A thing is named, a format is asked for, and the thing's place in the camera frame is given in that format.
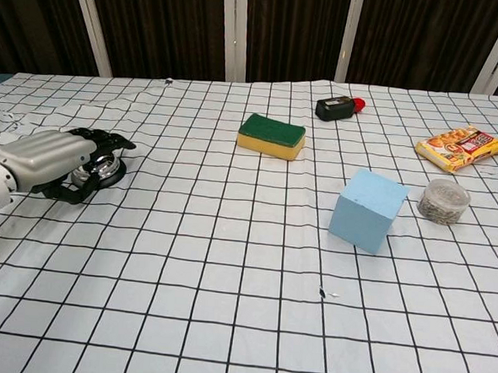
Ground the light blue foam cube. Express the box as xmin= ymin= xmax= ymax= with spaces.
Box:
xmin=326 ymin=166 xmax=412 ymax=259

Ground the yellow orange snack packet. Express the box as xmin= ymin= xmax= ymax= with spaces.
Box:
xmin=413 ymin=122 xmax=498 ymax=177

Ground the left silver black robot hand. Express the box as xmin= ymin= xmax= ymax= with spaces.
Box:
xmin=0 ymin=122 xmax=138 ymax=209

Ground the green yellow sponge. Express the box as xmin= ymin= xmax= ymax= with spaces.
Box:
xmin=235 ymin=111 xmax=308 ymax=163

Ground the silver bowl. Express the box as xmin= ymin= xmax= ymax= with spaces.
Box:
xmin=69 ymin=151 xmax=129 ymax=191

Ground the white checkered tablecloth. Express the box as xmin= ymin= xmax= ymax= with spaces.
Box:
xmin=0 ymin=57 xmax=498 ymax=373

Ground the black bottle with red cap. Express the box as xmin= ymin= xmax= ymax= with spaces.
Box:
xmin=314 ymin=94 xmax=368 ymax=125

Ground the clear round seed jar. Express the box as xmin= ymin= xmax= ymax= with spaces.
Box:
xmin=417 ymin=176 xmax=473 ymax=228

